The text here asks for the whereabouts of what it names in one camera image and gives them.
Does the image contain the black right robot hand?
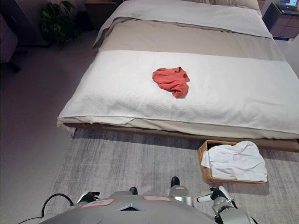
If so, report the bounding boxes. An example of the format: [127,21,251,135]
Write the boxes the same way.
[197,186,231,204]

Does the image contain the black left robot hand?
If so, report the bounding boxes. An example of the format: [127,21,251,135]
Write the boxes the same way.
[78,191,101,203]

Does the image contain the red cloth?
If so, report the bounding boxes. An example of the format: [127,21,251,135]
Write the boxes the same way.
[152,66,189,99]

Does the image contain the woven wicker basket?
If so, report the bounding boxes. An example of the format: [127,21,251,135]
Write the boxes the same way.
[197,140,268,184]

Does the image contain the low bed with beige base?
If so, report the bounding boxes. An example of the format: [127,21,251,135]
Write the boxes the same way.
[57,0,299,154]

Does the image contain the white bed mattress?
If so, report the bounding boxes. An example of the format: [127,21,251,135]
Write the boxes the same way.
[57,50,299,135]

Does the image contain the crumpled white cloth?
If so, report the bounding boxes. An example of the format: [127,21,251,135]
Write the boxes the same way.
[201,140,268,182]

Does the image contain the silver right robot leg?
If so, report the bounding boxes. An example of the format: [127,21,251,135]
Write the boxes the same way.
[168,185,195,208]

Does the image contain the silver robot body legs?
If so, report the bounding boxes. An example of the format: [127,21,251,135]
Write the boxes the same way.
[46,127,299,224]

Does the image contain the silver robot torso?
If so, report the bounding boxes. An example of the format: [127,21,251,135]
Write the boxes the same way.
[39,191,218,224]

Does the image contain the beige duvet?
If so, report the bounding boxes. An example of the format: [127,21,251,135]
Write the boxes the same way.
[93,17,289,63]

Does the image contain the dark purple armchair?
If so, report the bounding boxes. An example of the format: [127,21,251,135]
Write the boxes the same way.
[0,14,22,73]

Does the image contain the green potted plant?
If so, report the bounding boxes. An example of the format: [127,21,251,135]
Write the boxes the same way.
[40,0,83,45]

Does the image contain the brown bedside table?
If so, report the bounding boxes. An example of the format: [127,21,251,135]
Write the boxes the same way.
[261,2,299,42]

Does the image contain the white folded top sheet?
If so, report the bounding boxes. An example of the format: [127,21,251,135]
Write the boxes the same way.
[92,0,274,49]

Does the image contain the dark wooden bedside table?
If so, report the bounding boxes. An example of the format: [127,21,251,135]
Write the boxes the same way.
[83,0,123,29]

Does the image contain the dark wooden cabinet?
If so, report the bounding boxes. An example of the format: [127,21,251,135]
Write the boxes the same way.
[0,0,51,48]

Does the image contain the beige pillow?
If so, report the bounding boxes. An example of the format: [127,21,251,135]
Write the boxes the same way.
[211,0,261,11]

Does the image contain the open laptop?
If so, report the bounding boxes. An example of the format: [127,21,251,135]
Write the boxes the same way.
[278,0,299,14]

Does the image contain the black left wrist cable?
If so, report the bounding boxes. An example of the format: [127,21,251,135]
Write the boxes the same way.
[41,193,73,217]

